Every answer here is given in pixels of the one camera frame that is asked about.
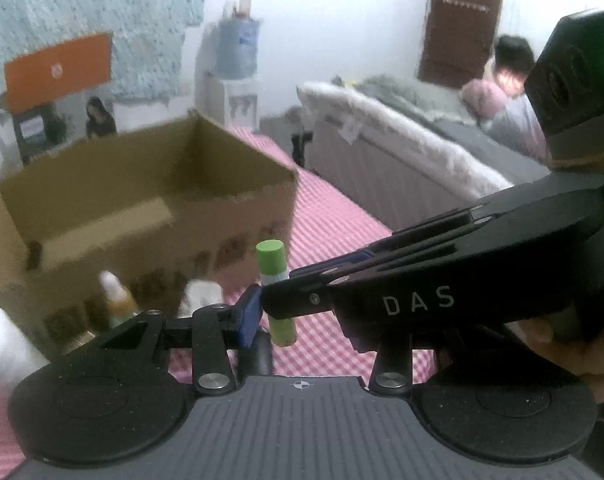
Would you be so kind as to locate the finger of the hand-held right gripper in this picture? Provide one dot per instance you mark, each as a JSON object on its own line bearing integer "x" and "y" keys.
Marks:
{"x": 294, "y": 300}
{"x": 353, "y": 258}

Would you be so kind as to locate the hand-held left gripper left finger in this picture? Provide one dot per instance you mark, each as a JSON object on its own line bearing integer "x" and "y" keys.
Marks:
{"x": 250, "y": 316}

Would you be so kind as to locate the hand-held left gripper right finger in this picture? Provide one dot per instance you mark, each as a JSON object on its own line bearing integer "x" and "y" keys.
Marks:
{"x": 394, "y": 360}

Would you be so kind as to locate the green glue stick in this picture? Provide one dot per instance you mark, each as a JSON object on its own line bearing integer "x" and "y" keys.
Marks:
{"x": 271, "y": 260}

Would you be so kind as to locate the white plug charger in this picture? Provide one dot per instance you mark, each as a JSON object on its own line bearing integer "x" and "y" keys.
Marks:
{"x": 202, "y": 295}

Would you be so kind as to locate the green dropper bottle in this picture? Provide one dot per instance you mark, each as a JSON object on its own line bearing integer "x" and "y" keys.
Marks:
{"x": 117, "y": 305}

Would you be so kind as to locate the brown cardboard box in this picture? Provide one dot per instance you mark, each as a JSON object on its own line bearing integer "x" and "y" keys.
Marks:
{"x": 132, "y": 220}

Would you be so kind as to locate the person's right hand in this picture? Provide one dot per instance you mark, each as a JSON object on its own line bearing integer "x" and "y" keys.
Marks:
{"x": 596, "y": 365}

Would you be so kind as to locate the red checked tablecloth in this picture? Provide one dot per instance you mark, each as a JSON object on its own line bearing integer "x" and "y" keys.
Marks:
{"x": 332, "y": 220}

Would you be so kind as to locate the grey bed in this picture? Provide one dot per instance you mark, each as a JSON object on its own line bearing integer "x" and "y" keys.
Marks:
{"x": 362, "y": 170}

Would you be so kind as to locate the white mattress tag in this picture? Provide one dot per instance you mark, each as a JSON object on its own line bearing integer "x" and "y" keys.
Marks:
{"x": 349, "y": 130}

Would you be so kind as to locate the grey blanket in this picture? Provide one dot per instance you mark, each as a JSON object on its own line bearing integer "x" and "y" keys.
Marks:
{"x": 406, "y": 92}

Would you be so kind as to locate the white water dispenser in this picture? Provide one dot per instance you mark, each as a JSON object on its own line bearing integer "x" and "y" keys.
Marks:
{"x": 237, "y": 105}

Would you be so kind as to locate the brown door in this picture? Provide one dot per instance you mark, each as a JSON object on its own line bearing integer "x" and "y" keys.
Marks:
{"x": 461, "y": 25}

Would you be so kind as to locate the small beige bottle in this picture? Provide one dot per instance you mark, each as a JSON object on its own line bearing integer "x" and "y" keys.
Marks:
{"x": 245, "y": 5}

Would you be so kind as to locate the small white bottle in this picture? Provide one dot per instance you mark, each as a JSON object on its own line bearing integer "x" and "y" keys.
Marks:
{"x": 228, "y": 8}

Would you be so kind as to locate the orange and black product box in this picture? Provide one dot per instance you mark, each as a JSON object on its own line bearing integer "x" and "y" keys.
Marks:
{"x": 57, "y": 70}

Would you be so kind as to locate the floral wall cloth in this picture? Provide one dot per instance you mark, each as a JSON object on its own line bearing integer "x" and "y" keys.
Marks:
{"x": 107, "y": 0}

